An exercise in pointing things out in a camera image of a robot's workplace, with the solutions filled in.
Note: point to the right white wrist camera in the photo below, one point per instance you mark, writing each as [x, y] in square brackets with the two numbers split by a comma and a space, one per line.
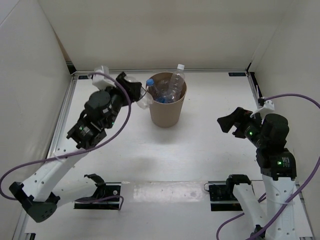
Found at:
[264, 108]

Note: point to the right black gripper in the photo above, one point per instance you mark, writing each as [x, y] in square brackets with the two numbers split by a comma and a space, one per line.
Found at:
[226, 122]

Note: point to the white-blue label plastic bottle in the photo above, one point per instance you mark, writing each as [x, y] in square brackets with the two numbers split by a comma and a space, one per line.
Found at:
[162, 87]

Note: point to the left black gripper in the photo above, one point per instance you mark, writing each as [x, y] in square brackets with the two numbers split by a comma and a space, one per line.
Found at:
[133, 88]

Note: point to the blue-label blue-cap plastic bottle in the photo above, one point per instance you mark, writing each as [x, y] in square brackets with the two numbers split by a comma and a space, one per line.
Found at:
[153, 90]

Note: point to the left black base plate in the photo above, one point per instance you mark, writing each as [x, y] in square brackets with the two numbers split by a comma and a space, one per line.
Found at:
[112, 192]

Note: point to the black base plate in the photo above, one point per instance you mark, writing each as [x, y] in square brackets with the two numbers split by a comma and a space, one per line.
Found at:
[221, 194]
[112, 192]

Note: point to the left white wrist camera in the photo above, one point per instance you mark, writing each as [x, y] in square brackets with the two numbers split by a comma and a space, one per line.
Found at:
[100, 81]

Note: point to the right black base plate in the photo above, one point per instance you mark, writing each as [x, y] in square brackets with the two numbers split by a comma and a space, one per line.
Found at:
[221, 194]

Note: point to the aluminium frame rail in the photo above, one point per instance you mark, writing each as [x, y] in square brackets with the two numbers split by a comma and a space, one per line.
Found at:
[73, 71]

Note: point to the brown paper bin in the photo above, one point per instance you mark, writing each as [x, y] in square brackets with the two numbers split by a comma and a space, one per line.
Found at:
[166, 115]

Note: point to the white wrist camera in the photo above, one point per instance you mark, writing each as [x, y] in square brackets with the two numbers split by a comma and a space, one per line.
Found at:
[100, 81]
[264, 108]

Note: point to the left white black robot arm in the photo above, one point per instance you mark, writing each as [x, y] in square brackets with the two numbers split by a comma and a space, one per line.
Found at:
[39, 195]

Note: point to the clear white-cap plastic bottle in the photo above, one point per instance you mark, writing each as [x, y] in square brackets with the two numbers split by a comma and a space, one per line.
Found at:
[176, 84]

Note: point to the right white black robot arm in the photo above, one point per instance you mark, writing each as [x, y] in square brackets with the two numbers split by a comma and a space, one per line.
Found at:
[278, 169]

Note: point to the black-label plastic bottle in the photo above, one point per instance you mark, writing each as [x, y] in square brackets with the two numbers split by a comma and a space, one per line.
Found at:
[145, 99]

